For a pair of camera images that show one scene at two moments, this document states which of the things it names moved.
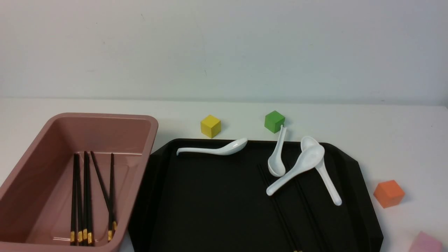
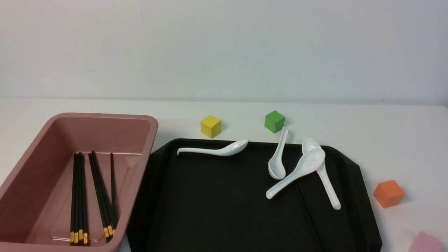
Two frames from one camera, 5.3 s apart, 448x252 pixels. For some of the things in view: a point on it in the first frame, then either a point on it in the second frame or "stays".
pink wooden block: (424, 243) stays
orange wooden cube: (388, 193) stays
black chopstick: (294, 250) -> (101, 200)
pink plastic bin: (35, 197) stays
